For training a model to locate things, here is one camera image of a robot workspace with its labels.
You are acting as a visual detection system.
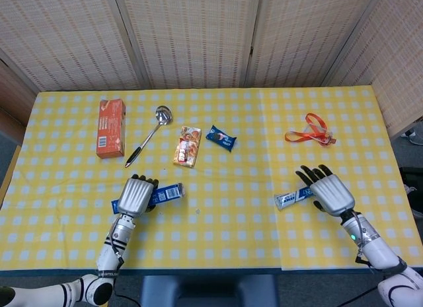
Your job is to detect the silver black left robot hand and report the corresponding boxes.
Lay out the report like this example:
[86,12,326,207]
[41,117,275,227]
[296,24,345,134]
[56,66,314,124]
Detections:
[117,174,160,219]

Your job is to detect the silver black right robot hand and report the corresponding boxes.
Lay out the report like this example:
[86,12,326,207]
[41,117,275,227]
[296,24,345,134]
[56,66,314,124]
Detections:
[295,164,356,218]

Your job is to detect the blue toothpaste paper box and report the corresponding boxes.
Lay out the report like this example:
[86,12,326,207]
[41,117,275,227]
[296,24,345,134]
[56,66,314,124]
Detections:
[110,182,185,215]

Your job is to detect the white blue tube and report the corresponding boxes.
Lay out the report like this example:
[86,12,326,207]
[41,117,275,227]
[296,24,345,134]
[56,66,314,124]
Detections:
[273,187,319,212]

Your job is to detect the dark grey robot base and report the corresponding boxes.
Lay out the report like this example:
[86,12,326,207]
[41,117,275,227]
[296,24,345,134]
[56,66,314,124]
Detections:
[140,274,280,307]

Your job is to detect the orange cardboard box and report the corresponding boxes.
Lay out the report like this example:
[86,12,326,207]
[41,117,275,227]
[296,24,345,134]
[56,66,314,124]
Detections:
[96,99,127,160]

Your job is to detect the orange snack packet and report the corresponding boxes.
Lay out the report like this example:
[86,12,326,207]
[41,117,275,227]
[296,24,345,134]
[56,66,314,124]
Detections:
[173,125,203,169]

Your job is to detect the grey sneaker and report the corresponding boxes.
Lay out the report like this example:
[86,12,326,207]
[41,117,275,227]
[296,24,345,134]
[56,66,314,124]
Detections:
[401,121,423,146]

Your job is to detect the yellow white checked tablecloth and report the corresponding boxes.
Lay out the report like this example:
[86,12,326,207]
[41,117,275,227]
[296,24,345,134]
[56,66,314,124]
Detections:
[0,85,423,272]

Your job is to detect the blue cookie packet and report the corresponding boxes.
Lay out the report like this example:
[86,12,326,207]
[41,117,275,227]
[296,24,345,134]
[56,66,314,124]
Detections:
[205,124,238,153]

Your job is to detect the beige woven screen panel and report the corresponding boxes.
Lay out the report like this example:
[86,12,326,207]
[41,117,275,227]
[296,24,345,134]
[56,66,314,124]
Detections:
[114,0,264,89]
[323,0,423,139]
[244,0,386,88]
[0,0,146,92]

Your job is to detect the orange lanyard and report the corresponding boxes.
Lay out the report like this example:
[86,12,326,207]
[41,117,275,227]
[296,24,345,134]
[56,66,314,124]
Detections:
[284,112,337,147]

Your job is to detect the steel ladle black handle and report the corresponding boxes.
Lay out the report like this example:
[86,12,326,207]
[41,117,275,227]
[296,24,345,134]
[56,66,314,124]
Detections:
[124,105,174,169]

